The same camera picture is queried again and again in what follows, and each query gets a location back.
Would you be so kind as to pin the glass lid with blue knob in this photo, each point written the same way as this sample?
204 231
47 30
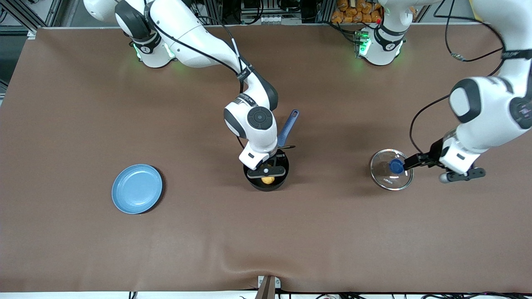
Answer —
386 180

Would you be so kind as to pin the aluminium frame profile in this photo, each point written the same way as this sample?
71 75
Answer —
324 10
214 10
58 12

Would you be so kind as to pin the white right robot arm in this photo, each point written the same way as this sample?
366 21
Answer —
187 37

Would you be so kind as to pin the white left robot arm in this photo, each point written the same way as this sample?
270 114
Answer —
486 116

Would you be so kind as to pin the blue round plate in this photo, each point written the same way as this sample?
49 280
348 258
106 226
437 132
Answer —
137 189

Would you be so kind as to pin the brown table mat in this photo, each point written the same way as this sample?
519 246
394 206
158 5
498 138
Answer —
374 228

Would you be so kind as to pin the yellow potato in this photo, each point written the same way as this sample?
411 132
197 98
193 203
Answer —
268 180

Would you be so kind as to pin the metal edge bracket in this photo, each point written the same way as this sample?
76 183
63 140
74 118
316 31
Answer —
268 288

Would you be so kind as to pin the orange toy food pile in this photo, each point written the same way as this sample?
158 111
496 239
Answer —
353 14

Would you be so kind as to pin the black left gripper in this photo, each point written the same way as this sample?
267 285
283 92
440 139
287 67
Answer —
434 153

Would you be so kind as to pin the white terminal strip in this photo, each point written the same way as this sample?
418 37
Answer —
272 19

